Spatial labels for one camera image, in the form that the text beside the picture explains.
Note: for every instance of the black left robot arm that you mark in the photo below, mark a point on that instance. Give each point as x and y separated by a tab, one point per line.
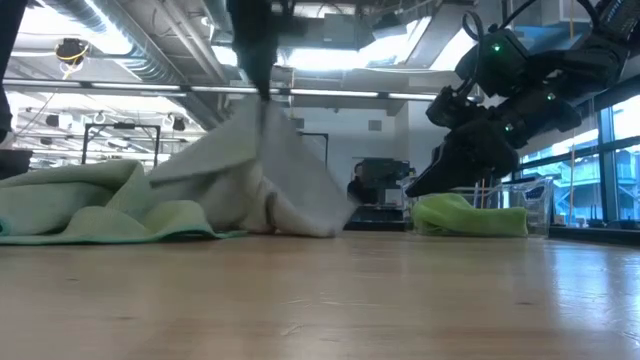
10	50

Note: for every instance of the black gantry frame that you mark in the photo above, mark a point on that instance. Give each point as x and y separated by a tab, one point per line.
320	134
122	125

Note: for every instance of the black monitor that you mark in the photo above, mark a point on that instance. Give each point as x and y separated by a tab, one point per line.
15	162

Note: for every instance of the person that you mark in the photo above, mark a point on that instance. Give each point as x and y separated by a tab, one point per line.
360	187

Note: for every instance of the black equipment station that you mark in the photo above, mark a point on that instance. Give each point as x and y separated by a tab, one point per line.
387	172

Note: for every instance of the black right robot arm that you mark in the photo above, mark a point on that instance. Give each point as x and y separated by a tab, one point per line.
590	55

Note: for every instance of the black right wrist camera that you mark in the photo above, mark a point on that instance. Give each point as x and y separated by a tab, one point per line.
450	110

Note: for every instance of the bright green microfiber towel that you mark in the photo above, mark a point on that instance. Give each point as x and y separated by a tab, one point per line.
465	217

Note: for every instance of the white waffle-weave towel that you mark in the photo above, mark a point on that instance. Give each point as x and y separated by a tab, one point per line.
300	190

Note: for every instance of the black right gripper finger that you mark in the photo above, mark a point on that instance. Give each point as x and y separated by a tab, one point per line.
470	160

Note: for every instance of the long ceiling light bar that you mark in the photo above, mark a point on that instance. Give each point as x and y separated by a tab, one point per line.
125	86

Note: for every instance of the pale green towel teal edge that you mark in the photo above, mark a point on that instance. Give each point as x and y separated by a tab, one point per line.
75	200

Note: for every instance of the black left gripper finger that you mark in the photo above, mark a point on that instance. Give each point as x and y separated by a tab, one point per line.
261	75

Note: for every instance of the clear plastic bin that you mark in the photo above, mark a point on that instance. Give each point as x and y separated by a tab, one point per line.
537	205

